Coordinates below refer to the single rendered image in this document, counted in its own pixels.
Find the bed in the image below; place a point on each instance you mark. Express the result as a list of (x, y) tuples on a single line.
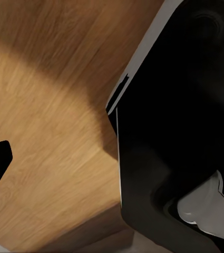
[(126, 241)]

